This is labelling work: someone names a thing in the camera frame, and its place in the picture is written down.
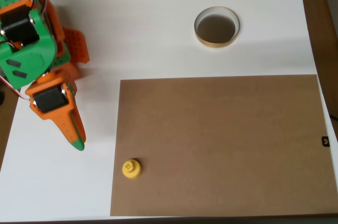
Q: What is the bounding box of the white servo cable along arm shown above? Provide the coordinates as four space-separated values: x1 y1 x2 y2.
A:
39 0 53 27

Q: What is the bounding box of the brown cardboard mat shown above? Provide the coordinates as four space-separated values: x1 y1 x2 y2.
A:
110 74 338 217

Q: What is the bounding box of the white base board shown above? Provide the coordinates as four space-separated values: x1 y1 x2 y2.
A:
0 0 338 221

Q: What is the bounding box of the red white black servo cable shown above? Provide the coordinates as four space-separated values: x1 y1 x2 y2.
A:
0 75 31 101

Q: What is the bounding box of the small yellow plastic piece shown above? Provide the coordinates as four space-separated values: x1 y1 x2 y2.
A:
121 158 143 181

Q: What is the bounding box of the white bowl with gold rim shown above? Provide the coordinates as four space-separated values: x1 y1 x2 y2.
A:
194 6 241 49

